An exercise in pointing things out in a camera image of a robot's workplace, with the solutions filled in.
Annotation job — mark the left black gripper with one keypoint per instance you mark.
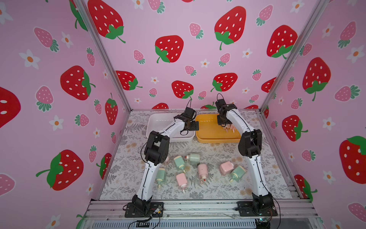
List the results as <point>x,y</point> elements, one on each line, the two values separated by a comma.
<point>193,127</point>

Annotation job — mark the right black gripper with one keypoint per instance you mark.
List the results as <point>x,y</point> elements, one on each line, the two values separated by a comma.
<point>224,121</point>

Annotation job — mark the yellow plastic storage tray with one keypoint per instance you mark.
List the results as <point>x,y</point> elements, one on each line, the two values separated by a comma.
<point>210,132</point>

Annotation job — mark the white plastic storage tray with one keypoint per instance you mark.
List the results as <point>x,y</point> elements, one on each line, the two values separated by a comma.
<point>158,121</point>

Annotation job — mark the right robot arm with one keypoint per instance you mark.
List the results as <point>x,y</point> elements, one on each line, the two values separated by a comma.
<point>250,146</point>

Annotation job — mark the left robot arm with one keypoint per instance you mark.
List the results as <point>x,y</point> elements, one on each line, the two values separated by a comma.
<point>155,152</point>

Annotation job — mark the green sharpener top right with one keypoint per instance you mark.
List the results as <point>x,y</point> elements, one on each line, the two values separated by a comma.
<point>193,159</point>

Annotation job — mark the green sharpener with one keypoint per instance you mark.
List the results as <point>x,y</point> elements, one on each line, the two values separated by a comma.
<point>193,159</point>
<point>161,177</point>
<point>237,174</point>
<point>180,163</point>

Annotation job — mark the green sharpener upper middle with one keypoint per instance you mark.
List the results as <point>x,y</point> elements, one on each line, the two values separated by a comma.
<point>180,163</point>

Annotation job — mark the green sharpener lower left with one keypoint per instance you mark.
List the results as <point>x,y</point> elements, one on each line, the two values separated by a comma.
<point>161,177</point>

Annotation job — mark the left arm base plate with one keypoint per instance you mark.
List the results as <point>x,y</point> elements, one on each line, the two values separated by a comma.
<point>154,209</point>

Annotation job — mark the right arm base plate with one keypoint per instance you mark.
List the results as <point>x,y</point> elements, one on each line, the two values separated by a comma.
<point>252,209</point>

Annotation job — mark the aluminium front rail frame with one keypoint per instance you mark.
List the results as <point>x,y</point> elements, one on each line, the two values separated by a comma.
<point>204,214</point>

